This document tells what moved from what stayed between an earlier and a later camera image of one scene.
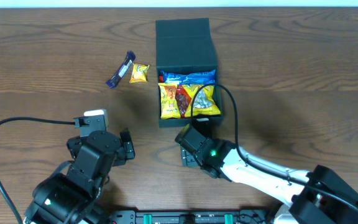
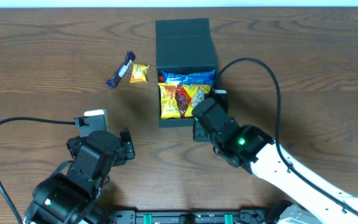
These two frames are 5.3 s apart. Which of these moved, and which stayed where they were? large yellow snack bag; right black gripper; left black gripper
Moved: right black gripper
Stayed: left black gripper; large yellow snack bag
